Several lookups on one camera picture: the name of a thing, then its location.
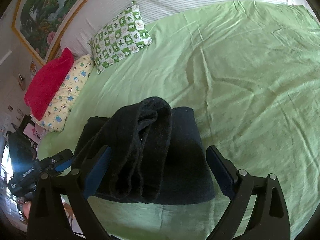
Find green bed sheet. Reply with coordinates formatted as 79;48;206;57
38;1;319;237

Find gold framed landscape painting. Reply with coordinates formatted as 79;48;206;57
11;0;88;64

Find red pillow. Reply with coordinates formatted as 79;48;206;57
24;48;74;120

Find green white patterned pillow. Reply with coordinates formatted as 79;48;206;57
89;1;153;74

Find black pants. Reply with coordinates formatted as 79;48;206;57
72;97;215;205

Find yellow cartoon print pillow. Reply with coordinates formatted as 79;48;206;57
31;54;94;132

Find left hand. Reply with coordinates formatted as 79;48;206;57
22;202;31;219

